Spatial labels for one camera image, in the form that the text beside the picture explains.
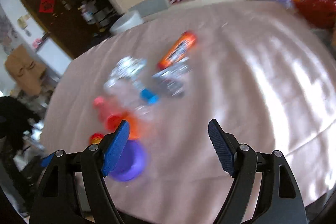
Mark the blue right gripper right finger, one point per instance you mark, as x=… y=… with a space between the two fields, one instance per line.
x=224 y=149

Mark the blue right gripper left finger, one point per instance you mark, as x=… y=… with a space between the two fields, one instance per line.
x=112 y=146

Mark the red small cap toy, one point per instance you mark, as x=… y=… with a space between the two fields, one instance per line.
x=96 y=138

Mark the red orange wrapper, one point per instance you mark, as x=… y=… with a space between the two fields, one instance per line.
x=136 y=126

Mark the blue white small bottle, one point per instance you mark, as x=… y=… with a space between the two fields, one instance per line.
x=146 y=94

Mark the silver foil snack wrapper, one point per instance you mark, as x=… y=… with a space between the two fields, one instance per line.
x=169 y=79

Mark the orange candy tube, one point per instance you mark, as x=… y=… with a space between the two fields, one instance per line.
x=178 y=51

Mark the pink satin tablecloth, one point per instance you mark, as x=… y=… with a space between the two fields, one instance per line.
x=257 y=69

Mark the white round stool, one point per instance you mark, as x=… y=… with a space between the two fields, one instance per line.
x=127 y=21

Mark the dark brown door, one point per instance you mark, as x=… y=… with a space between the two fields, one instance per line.
x=62 y=21

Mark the red plastic bag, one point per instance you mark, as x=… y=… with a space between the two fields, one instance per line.
x=320 y=13

